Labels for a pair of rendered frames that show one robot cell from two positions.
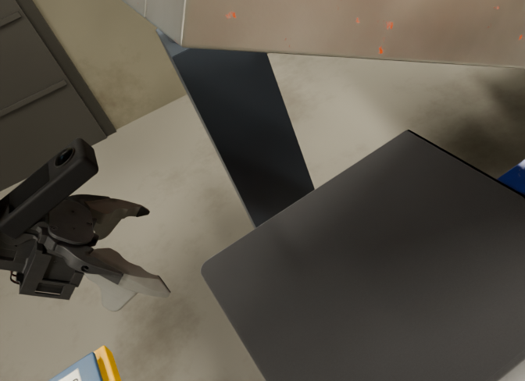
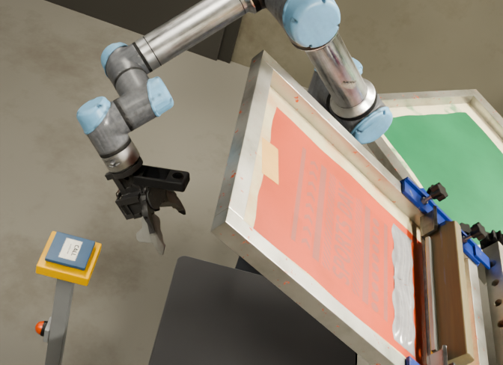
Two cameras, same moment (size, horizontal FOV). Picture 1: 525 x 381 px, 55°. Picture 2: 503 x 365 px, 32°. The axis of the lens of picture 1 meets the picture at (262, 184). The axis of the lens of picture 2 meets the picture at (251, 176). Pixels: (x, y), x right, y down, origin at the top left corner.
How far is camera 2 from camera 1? 1.34 m
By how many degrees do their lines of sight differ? 7
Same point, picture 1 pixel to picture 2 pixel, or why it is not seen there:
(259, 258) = (211, 282)
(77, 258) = (147, 212)
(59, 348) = (19, 201)
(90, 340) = (46, 219)
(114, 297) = (143, 236)
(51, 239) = (145, 197)
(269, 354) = (170, 324)
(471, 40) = (264, 271)
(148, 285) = (159, 244)
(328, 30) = (235, 247)
